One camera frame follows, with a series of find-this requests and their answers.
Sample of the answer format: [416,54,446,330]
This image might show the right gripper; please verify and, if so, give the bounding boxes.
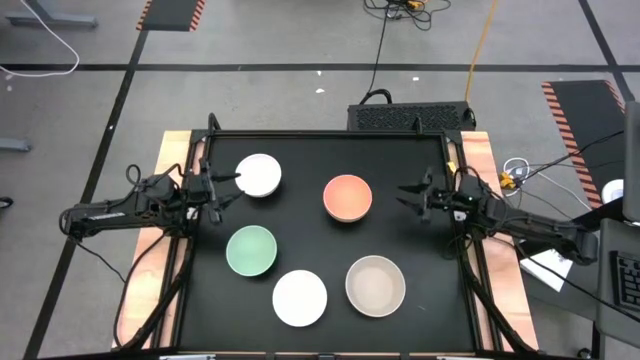
[396,167,471,223]

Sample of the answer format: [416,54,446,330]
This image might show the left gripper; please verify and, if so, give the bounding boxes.
[183,157,245,225]

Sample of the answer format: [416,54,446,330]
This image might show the small white ribbed bowl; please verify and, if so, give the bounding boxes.
[234,153,283,199]

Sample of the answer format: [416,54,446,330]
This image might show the mint green bowl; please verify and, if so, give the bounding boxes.
[225,224,279,278]

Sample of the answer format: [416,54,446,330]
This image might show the olive brown bowl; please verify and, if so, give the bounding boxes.
[322,174,374,224]

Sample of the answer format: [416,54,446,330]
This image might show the beige bowl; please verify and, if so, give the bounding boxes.
[344,254,407,319]

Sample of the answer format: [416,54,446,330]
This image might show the large white ribbed bowl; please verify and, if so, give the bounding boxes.
[271,269,329,329]

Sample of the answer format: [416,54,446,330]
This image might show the light wooden side board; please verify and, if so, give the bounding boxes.
[446,130,540,351]
[112,130,207,350]

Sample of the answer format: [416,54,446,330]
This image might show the black computer case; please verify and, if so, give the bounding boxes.
[347,101,477,133]

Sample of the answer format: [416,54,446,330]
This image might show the white paper sheet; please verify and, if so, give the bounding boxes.
[519,247,575,293]

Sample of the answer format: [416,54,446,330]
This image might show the black hazard-striped floor mat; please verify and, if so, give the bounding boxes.
[541,79,627,210]
[136,0,207,33]

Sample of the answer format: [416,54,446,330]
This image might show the grey floor plate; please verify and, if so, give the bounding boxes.
[0,138,33,153]

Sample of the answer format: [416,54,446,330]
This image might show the grey monitor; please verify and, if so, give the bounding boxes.
[623,99,640,224]

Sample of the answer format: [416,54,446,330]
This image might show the black keyboard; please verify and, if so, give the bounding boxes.
[610,249,640,314]

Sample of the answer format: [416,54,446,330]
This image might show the grey desk foot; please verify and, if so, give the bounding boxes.
[6,0,99,29]

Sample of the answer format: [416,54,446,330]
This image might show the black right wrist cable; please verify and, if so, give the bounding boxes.
[452,167,485,194]

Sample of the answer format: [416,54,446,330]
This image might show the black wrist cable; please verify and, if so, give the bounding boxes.
[124,163,151,192]
[452,167,485,194]

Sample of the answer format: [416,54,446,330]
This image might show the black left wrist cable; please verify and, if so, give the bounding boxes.
[124,163,151,192]

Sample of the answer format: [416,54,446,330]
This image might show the white coiled cable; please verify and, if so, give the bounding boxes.
[502,157,532,182]

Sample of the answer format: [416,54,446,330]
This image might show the black table frame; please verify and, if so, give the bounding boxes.
[152,112,501,357]

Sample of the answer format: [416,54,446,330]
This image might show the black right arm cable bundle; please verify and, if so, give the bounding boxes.
[457,239,539,354]

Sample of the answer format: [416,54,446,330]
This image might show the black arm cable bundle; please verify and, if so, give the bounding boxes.
[113,234,196,350]
[457,239,539,354]

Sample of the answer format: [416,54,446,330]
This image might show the black left arm cable bundle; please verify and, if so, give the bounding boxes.
[113,234,196,350]

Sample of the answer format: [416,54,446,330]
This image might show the long black cable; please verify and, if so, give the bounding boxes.
[364,14,392,105]

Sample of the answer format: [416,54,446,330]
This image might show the thick yellow cable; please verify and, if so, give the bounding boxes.
[464,0,499,103]

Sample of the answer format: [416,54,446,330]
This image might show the thin black cable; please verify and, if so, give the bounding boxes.
[522,128,626,179]

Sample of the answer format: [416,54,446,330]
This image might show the tangle of black cables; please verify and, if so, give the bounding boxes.
[363,0,452,32]

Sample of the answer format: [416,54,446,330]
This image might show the white floor cable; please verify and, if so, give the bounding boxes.
[0,0,81,79]

